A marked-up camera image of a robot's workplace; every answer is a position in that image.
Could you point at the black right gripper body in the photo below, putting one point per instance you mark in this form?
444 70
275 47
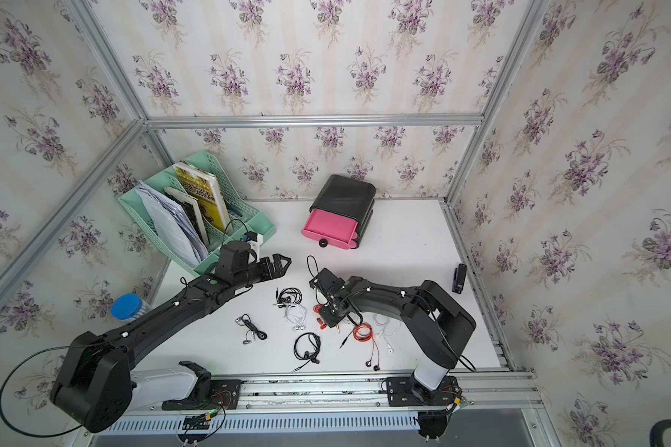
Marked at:
327 314

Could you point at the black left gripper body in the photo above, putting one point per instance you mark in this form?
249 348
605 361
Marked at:
257 272

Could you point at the red earphones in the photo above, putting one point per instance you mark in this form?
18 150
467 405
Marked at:
363 333
322 324

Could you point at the pink top drawer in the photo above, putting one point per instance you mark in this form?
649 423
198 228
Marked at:
331 230

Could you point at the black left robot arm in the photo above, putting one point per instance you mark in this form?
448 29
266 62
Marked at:
94 386

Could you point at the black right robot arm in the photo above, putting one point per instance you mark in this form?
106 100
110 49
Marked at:
440 326

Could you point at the black earphones top coil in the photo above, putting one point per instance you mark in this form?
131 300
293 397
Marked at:
288 296

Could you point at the black earphones coil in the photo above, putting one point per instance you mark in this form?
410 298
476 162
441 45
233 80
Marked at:
307 350
288 296

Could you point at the white earphones left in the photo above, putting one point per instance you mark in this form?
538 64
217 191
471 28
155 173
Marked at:
296 315

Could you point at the white earphones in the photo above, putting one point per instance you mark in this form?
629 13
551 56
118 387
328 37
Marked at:
386 329
296 315

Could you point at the black earphones left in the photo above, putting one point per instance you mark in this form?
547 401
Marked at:
253 333

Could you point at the white earphones right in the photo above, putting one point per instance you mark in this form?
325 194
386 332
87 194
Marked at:
386 329

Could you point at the black earphones bottom coil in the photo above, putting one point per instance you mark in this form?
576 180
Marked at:
307 350

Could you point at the black drawer cabinet shell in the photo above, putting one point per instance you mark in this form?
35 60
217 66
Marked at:
349 198

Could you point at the green plastic file organizer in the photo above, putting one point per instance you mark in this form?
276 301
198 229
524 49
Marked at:
243 215

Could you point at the dark thin book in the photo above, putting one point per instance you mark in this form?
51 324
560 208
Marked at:
190 205

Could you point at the white paper stack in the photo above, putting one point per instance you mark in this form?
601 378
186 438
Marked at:
172 225

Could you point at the yellow book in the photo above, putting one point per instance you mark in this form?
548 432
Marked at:
205 187

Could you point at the small black clip device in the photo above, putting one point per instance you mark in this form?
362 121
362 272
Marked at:
459 278

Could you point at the blue lidded shiny can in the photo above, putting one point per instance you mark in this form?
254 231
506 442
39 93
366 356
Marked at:
129 307

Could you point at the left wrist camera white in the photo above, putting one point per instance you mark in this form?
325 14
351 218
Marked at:
254 239

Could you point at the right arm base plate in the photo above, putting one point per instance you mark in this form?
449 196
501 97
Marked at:
406 391

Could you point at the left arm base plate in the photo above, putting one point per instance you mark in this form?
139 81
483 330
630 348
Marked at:
208 392

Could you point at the aluminium mounting rail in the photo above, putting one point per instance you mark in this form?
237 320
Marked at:
304 393

